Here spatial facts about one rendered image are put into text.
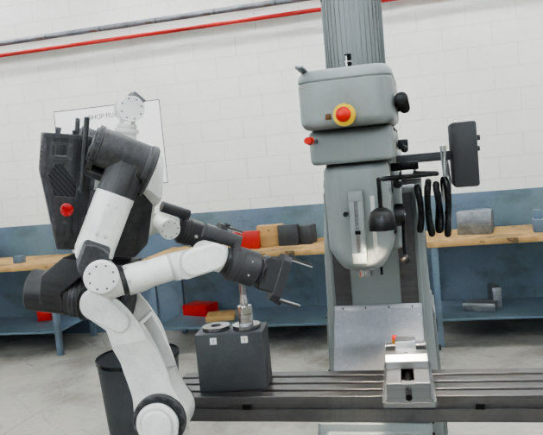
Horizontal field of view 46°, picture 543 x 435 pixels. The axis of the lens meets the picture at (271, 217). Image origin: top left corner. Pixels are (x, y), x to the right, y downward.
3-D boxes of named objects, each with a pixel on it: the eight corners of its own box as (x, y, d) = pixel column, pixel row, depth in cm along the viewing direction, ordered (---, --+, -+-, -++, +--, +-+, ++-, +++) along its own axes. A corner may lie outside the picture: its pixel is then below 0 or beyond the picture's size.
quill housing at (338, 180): (398, 269, 187) (389, 159, 184) (327, 273, 191) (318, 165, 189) (400, 258, 205) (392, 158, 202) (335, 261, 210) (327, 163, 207)
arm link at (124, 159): (85, 183, 143) (107, 125, 144) (85, 184, 151) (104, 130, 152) (135, 201, 146) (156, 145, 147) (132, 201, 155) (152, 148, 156)
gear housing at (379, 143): (396, 159, 180) (393, 122, 179) (310, 166, 186) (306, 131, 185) (399, 156, 213) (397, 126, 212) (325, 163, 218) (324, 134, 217)
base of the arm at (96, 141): (84, 162, 141) (101, 117, 144) (78, 179, 152) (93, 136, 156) (148, 187, 145) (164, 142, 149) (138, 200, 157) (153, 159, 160)
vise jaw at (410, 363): (428, 368, 189) (427, 355, 188) (385, 369, 191) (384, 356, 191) (427, 362, 194) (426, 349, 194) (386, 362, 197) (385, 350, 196)
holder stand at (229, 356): (268, 389, 203) (262, 327, 202) (199, 393, 206) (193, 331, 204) (272, 376, 215) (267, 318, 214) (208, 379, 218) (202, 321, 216)
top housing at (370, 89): (394, 121, 170) (390, 59, 169) (298, 130, 176) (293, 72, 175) (400, 126, 215) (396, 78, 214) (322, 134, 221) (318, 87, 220)
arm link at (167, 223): (188, 249, 202) (155, 240, 197) (179, 240, 212) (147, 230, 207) (201, 216, 201) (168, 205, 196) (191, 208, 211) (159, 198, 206)
